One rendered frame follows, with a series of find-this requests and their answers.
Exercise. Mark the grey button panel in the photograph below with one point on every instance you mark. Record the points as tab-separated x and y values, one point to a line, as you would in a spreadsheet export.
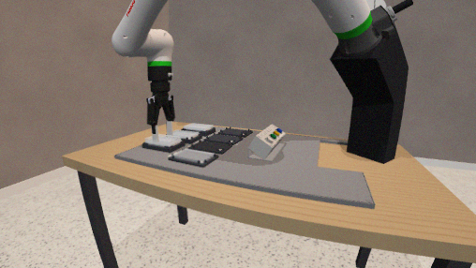
264	142

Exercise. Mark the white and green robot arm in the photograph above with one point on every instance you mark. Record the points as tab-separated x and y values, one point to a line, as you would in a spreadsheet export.
358	30

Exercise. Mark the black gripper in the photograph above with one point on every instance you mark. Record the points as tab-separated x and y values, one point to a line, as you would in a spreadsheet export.
162	99

